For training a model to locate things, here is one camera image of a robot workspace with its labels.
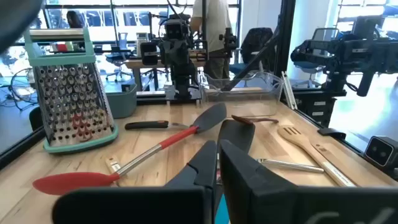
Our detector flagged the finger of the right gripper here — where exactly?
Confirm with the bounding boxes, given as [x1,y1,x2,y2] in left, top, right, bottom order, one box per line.
[187,47,208,62]
[139,41,160,67]

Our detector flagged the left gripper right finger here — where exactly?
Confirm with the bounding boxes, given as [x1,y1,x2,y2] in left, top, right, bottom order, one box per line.
[218,139,398,224]

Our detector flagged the black spatula fan-shaped head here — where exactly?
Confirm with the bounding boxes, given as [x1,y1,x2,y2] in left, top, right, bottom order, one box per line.
[216,119,256,154]

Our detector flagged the teal plastic bin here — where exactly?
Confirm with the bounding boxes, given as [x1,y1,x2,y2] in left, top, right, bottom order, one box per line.
[104,83,138,119]

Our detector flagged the dark wooden spoon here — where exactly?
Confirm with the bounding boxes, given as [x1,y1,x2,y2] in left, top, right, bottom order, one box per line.
[231,114,280,126]

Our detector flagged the white metal strips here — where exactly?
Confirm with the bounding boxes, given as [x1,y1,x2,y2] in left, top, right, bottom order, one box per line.
[281,70,299,110]

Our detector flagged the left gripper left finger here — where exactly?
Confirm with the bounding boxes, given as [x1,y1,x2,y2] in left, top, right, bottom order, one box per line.
[52,139,218,224]

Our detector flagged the black drawer cabinet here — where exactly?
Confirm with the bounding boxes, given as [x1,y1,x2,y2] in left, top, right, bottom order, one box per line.
[294,88,348,128]

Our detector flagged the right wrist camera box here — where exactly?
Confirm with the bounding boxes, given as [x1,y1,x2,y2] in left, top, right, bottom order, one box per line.
[164,21,185,40]

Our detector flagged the blue office chair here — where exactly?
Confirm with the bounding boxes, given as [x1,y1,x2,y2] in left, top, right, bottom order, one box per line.
[105,46,133,82]

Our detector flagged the red silicone spoon steel shaft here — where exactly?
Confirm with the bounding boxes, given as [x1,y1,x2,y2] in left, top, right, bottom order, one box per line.
[32,125,200,196]

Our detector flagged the black spatula square head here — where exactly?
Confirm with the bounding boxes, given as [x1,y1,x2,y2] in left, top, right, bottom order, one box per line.
[124,101,228,134]

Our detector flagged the slotted wooden spoon white label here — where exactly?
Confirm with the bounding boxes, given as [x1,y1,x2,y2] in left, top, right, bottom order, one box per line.
[277,124,357,188]

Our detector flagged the black table clamp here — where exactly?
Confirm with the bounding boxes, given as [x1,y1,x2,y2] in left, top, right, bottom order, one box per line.
[317,127,346,140]

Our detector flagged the dark office chair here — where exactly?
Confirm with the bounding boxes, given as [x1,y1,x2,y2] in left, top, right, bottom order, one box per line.
[241,27,276,74]

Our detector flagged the steel box grater teal trim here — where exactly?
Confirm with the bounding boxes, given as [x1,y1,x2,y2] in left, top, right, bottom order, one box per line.
[23,27,119,155]

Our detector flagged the background wooden desk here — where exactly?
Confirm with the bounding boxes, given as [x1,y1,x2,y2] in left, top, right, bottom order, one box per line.
[124,58,206,91]

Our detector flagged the large clear plastic bin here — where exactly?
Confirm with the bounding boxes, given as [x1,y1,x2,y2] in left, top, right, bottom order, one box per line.
[198,70,284,118]

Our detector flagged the table-level camera box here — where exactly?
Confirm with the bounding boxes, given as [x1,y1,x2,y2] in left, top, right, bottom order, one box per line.
[363,135,398,171]

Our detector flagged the grey mesh office chair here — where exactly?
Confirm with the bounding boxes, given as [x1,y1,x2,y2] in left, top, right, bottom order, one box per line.
[294,27,340,90]

